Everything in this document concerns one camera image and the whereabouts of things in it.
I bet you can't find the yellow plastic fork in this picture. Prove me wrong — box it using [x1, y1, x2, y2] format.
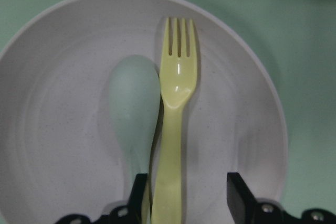
[151, 18, 198, 223]

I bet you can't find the light green tray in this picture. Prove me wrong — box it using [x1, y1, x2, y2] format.
[1, 0, 335, 215]

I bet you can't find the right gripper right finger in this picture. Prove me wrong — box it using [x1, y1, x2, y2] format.
[226, 172, 335, 224]

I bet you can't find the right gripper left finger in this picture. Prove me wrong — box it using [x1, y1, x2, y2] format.
[56, 173, 149, 223]

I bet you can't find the pale green plastic spoon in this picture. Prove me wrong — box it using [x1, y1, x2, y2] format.
[109, 55, 161, 175]

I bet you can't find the white round plate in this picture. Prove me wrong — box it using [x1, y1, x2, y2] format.
[1, 0, 288, 223]

